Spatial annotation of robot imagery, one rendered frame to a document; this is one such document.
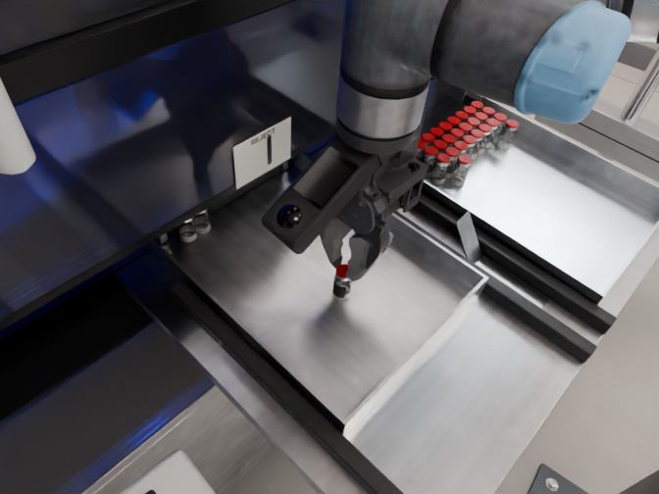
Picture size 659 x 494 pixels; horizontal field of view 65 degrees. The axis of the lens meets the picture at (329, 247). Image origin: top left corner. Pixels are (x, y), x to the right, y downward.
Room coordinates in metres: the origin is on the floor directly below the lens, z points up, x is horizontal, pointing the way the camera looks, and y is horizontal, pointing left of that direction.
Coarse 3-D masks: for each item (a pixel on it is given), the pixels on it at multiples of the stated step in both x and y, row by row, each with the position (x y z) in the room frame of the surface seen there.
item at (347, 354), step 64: (256, 192) 0.54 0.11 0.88; (192, 256) 0.41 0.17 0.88; (256, 256) 0.42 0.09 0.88; (320, 256) 0.44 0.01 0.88; (384, 256) 0.45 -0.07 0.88; (448, 256) 0.43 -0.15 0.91; (256, 320) 0.33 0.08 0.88; (320, 320) 0.34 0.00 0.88; (384, 320) 0.35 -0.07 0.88; (448, 320) 0.34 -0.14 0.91; (320, 384) 0.25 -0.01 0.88; (384, 384) 0.25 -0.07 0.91
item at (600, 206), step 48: (528, 144) 0.73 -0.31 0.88; (576, 144) 0.69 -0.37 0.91; (432, 192) 0.55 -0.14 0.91; (480, 192) 0.59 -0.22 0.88; (528, 192) 0.60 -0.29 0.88; (576, 192) 0.62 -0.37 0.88; (624, 192) 0.63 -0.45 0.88; (528, 240) 0.50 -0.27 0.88; (576, 240) 0.51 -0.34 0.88; (624, 240) 0.52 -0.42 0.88; (576, 288) 0.41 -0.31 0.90
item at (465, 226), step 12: (468, 216) 0.48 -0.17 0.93; (468, 228) 0.47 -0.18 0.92; (468, 240) 0.46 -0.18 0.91; (468, 252) 0.45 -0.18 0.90; (480, 252) 0.47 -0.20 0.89; (480, 264) 0.45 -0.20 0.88; (492, 264) 0.45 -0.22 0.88; (504, 276) 0.43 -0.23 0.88; (516, 288) 0.41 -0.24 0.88; (528, 288) 0.42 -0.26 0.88; (540, 300) 0.40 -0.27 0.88
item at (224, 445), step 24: (192, 408) 0.34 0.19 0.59; (216, 408) 0.37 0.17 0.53; (168, 432) 0.30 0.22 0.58; (192, 432) 0.33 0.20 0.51; (216, 432) 0.36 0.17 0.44; (240, 432) 0.40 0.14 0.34; (144, 456) 0.26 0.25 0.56; (192, 456) 0.31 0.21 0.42; (216, 456) 0.35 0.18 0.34; (240, 456) 0.39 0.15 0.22; (120, 480) 0.23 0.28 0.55; (216, 480) 0.34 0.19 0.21
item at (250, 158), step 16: (272, 128) 0.47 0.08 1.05; (288, 128) 0.49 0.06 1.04; (240, 144) 0.44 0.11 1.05; (256, 144) 0.46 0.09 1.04; (272, 144) 0.47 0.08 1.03; (288, 144) 0.49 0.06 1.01; (240, 160) 0.44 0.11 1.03; (256, 160) 0.45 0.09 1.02; (272, 160) 0.47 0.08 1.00; (240, 176) 0.44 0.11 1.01; (256, 176) 0.45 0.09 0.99
